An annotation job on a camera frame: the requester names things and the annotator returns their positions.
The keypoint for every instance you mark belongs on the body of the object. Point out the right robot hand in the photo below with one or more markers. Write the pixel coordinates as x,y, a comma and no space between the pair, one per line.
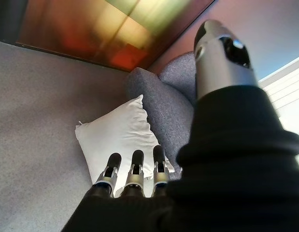
226,169

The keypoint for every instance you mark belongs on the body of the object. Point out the white ruffled cushion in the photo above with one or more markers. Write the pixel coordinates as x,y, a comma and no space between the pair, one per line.
120,133

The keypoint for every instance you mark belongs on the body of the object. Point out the grey fabric armchair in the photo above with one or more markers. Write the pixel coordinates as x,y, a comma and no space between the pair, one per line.
166,106

